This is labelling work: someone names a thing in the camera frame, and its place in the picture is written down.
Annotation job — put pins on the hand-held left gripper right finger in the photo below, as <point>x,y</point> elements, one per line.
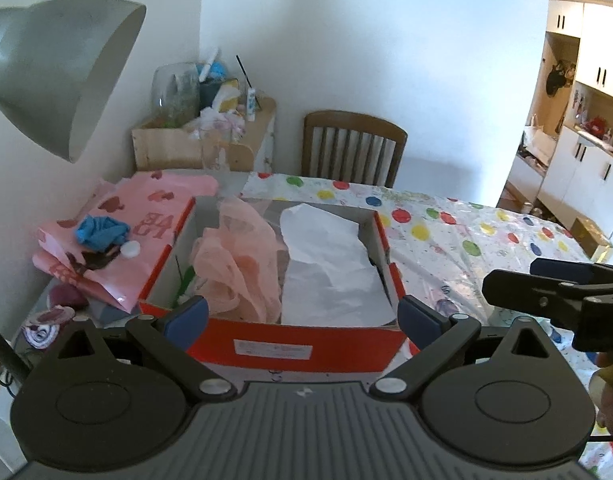
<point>421,320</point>

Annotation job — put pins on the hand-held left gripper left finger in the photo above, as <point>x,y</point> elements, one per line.
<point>189,320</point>

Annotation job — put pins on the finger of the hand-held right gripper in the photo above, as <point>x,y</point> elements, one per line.
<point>576,272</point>
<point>526,292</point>

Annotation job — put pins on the red cardboard box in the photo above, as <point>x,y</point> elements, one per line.
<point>311,347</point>

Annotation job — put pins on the gold box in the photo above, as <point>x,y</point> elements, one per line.
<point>586,232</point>

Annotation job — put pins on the balloon print tablecloth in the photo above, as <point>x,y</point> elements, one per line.
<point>461,240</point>

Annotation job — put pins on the white pompom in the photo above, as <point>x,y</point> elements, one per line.
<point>130,249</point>

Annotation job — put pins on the white lower cabinet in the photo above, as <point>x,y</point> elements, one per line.
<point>576,175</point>

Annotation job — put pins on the white cabinet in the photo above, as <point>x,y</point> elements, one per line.
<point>576,175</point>
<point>601,45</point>

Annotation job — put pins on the dark red round pouch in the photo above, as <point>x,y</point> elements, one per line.
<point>69,296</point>

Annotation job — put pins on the blue cloth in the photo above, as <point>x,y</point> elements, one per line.
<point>99,232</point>

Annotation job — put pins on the pink gift bag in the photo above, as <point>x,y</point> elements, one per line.
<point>151,200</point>

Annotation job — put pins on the white paper bag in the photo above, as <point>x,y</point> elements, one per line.
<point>539,140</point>

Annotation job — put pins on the rolled white red cloth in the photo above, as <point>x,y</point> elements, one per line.
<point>41,334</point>

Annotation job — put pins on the light wooden crate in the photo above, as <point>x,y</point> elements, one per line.
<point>161,150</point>

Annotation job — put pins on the black hanging bag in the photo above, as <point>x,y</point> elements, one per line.
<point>557,80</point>

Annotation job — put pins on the filled clear plastic bag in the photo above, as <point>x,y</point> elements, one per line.
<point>216,120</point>

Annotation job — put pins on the wooden chair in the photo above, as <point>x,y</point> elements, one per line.
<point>356,122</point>

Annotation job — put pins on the white blue tube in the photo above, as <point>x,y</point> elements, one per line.
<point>251,105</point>

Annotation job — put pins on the yellow plastic bag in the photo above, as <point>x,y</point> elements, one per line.
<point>229,97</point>

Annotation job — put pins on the white upper cabinet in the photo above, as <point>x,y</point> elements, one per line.
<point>601,45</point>

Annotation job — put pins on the glass vase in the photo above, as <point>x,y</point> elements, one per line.
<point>171,90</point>

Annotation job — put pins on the thin black stick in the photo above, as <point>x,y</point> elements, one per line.
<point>246,77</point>

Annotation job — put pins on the grey metal lamp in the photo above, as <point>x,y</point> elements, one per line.
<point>61,60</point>

